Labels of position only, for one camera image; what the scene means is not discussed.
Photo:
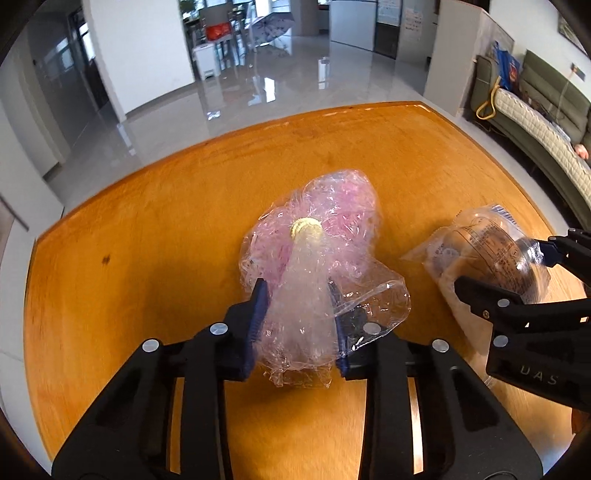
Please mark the white quilted cushion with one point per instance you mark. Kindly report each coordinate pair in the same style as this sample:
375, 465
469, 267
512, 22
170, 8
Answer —
540, 129

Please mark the blue bag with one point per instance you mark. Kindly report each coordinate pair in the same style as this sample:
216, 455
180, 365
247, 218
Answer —
503, 67

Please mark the pink-filled clear plastic bag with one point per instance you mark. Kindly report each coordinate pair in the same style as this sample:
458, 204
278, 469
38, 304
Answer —
351, 207

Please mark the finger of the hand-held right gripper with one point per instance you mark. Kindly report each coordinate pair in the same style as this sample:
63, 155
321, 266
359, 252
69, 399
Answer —
551, 251
475, 290

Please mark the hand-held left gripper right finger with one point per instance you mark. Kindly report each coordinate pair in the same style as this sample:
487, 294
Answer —
345, 367

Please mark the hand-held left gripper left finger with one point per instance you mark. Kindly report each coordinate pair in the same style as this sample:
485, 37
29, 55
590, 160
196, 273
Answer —
258, 323

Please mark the green sofa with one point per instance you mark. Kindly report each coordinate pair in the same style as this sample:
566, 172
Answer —
554, 78

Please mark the clear bread bag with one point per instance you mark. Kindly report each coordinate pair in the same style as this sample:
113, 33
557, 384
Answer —
485, 249

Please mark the wall calendar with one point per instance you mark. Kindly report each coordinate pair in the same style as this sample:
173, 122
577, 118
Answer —
413, 21

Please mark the red bag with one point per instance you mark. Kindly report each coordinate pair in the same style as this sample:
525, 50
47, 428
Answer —
217, 31

